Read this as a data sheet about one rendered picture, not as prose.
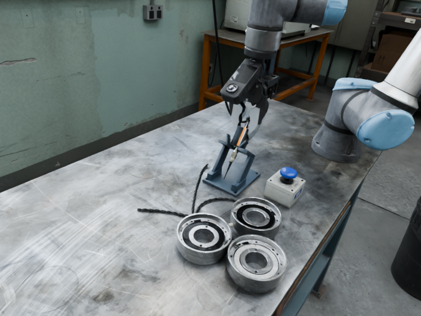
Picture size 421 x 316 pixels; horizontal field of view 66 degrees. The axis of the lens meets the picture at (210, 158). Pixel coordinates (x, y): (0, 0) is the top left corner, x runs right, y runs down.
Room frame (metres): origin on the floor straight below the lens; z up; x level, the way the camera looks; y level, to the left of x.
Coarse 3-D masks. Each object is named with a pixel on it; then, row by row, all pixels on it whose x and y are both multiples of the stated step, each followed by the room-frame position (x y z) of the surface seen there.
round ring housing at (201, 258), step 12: (192, 216) 0.50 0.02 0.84; (204, 216) 0.50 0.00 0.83; (216, 216) 0.50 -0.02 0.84; (180, 228) 0.47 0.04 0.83; (192, 228) 0.47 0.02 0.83; (204, 228) 0.47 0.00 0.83; (228, 228) 0.47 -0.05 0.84; (180, 240) 0.42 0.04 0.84; (192, 240) 0.44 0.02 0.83; (216, 240) 0.45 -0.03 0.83; (180, 252) 0.42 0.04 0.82; (192, 252) 0.40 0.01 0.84; (204, 252) 0.40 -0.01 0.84; (216, 252) 0.41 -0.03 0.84; (204, 264) 0.41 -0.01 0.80
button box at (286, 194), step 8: (272, 176) 0.66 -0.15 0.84; (280, 176) 0.66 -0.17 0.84; (272, 184) 0.63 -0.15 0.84; (280, 184) 0.63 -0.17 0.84; (288, 184) 0.63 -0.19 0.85; (296, 184) 0.64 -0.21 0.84; (264, 192) 0.64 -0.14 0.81; (272, 192) 0.63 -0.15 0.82; (280, 192) 0.62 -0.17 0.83; (288, 192) 0.61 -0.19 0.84; (296, 192) 0.62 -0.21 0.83; (280, 200) 0.62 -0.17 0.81; (288, 200) 0.61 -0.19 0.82; (296, 200) 0.63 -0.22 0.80
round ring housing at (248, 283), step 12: (240, 240) 0.45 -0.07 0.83; (252, 240) 0.46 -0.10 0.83; (264, 240) 0.45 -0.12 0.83; (228, 252) 0.41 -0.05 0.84; (252, 252) 0.43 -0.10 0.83; (264, 252) 0.43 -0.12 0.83; (276, 252) 0.43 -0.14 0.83; (228, 264) 0.39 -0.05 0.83; (264, 264) 0.42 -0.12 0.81; (240, 276) 0.37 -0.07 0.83; (276, 276) 0.37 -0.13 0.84; (252, 288) 0.36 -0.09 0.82; (264, 288) 0.36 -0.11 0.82
